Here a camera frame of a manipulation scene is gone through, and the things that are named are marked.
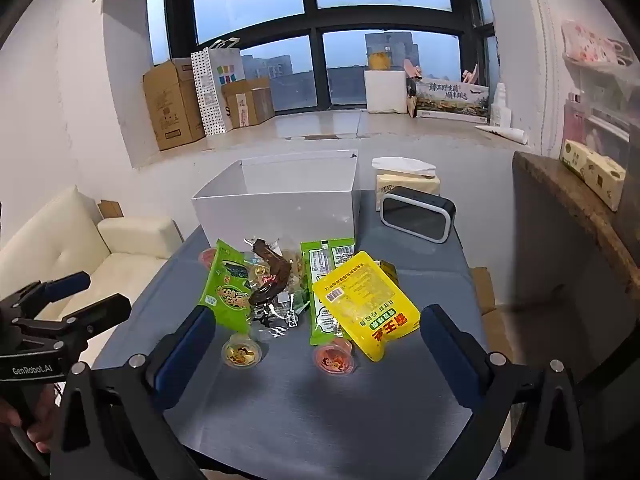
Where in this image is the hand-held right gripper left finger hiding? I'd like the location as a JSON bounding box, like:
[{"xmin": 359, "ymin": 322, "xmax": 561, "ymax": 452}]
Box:
[{"xmin": 50, "ymin": 304, "xmax": 218, "ymax": 480}]

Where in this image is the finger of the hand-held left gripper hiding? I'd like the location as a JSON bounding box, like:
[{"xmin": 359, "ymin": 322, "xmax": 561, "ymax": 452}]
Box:
[
  {"xmin": 0, "ymin": 271, "xmax": 92, "ymax": 319},
  {"xmin": 22, "ymin": 294, "xmax": 132, "ymax": 344}
]

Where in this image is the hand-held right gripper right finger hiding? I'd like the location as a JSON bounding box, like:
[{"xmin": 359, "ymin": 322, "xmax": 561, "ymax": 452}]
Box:
[{"xmin": 420, "ymin": 304, "xmax": 593, "ymax": 480}]

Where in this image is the yellow jelly cup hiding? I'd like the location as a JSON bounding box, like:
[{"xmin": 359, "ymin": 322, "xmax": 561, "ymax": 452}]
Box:
[{"xmin": 221, "ymin": 334, "xmax": 266, "ymax": 368}]

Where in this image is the wide green snack packet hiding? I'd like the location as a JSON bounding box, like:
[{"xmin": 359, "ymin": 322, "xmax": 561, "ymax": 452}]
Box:
[{"xmin": 199, "ymin": 239, "xmax": 253, "ymax": 335}]

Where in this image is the yellow snack pouch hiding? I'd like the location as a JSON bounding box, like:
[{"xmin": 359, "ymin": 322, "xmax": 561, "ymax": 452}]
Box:
[{"xmin": 312, "ymin": 251, "xmax": 421, "ymax": 363}]

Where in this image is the clear silver snack packet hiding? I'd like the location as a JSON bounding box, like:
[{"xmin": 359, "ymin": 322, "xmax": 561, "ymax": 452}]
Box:
[{"xmin": 248, "ymin": 292, "xmax": 303, "ymax": 343}]

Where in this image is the clear packet of brown snack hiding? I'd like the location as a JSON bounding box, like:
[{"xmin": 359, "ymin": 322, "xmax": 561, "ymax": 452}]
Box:
[{"xmin": 243, "ymin": 237, "xmax": 301, "ymax": 311}]

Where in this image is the pale yellowish clear packet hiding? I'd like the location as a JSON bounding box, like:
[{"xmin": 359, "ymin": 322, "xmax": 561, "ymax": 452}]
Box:
[{"xmin": 277, "ymin": 249, "xmax": 307, "ymax": 293}]

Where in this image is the long green snack packet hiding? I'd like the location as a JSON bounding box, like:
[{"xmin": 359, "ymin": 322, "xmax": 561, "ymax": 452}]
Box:
[{"xmin": 300, "ymin": 239, "xmax": 358, "ymax": 347}]

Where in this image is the person's left hand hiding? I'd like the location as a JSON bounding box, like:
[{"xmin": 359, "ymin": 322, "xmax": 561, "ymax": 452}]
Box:
[{"xmin": 0, "ymin": 385, "xmax": 62, "ymax": 454}]

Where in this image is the cream leather sofa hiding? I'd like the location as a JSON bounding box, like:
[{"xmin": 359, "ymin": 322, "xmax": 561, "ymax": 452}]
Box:
[{"xmin": 0, "ymin": 185, "xmax": 183, "ymax": 361}]

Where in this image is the black and white clock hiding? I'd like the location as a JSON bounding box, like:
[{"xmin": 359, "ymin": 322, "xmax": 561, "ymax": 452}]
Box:
[{"xmin": 380, "ymin": 186, "xmax": 457, "ymax": 245}]

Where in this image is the dark wooden cabinet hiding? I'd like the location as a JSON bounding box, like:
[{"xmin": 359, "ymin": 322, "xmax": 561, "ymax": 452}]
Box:
[{"xmin": 511, "ymin": 150, "xmax": 640, "ymax": 411}]

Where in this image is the cream tissue pack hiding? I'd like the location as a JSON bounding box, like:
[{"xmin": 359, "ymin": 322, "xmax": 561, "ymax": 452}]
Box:
[{"xmin": 372, "ymin": 156, "xmax": 442, "ymax": 211}]

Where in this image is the tall cardboard box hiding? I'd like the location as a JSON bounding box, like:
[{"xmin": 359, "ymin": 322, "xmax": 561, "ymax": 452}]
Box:
[{"xmin": 143, "ymin": 58, "xmax": 206, "ymax": 152}]

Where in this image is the rolled white paper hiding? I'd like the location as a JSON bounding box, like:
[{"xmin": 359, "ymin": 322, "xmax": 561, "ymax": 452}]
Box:
[{"xmin": 475, "ymin": 124, "xmax": 528, "ymax": 146}]

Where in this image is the cardboard box with white label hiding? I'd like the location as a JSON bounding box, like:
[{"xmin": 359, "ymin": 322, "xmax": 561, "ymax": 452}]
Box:
[{"xmin": 221, "ymin": 80, "xmax": 253, "ymax": 129}]

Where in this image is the scenic printed carton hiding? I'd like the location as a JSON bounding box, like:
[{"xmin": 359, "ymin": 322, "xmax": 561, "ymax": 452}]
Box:
[{"xmin": 415, "ymin": 80, "xmax": 491, "ymax": 123}]

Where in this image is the white spray bottle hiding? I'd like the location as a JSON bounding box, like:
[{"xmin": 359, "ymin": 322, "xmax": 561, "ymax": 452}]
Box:
[{"xmin": 490, "ymin": 82, "xmax": 513, "ymax": 128}]

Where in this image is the white dotted paper bag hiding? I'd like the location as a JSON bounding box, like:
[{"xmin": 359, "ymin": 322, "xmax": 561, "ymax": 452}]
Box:
[{"xmin": 191, "ymin": 38, "xmax": 247, "ymax": 137}]

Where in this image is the pink translucent container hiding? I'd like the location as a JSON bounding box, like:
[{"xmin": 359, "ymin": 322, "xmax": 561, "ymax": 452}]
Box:
[{"xmin": 564, "ymin": 94, "xmax": 633, "ymax": 158}]

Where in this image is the white foam box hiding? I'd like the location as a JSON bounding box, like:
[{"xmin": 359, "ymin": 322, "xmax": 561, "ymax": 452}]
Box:
[{"xmin": 363, "ymin": 70, "xmax": 408, "ymax": 114}]

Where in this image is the plain taped cardboard box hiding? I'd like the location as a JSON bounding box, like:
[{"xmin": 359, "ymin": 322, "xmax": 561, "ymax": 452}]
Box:
[{"xmin": 248, "ymin": 78, "xmax": 276, "ymax": 125}]

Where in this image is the pink floral pouch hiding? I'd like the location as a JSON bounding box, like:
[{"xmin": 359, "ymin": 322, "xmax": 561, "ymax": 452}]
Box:
[{"xmin": 561, "ymin": 20, "xmax": 638, "ymax": 67}]

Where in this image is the black window frame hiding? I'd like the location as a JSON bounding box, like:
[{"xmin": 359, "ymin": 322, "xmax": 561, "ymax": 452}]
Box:
[{"xmin": 147, "ymin": 0, "xmax": 501, "ymax": 113}]

